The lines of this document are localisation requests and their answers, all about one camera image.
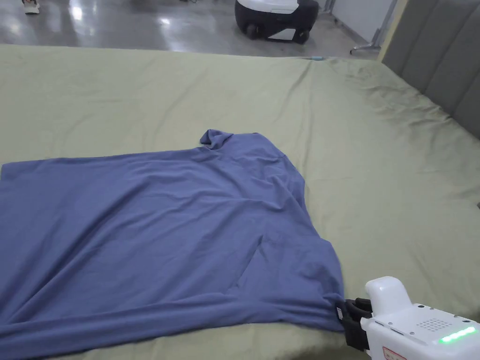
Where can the black and white wheeled robot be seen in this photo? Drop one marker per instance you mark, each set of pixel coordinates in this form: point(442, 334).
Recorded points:
point(275, 18)

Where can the bed with pale green sheet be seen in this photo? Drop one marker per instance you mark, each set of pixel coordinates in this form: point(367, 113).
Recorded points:
point(112, 97)

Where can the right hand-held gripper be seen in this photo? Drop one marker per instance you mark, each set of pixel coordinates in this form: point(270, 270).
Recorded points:
point(408, 330)

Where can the grey padded headboard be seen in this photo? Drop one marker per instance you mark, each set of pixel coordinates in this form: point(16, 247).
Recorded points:
point(442, 60)

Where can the blue shirt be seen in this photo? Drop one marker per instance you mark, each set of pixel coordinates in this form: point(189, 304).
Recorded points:
point(150, 232)

